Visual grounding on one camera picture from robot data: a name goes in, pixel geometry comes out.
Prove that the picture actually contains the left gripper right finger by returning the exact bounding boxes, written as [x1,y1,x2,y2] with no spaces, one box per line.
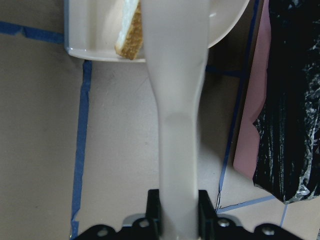
[198,190,217,238]

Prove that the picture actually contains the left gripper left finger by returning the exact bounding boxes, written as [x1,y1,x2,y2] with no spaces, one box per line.
[146,189,164,238]

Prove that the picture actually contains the white bread slice piece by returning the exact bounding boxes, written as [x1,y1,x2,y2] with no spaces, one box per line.
[114,0,143,60]

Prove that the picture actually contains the beige hand brush black bristles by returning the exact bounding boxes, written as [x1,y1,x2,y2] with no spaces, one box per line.
[141,0,211,240]

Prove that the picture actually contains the beige plastic dustpan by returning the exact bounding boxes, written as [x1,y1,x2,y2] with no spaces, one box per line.
[63,0,249,62]

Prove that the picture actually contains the black garbage bag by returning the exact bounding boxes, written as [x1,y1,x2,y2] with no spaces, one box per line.
[252,0,320,204]

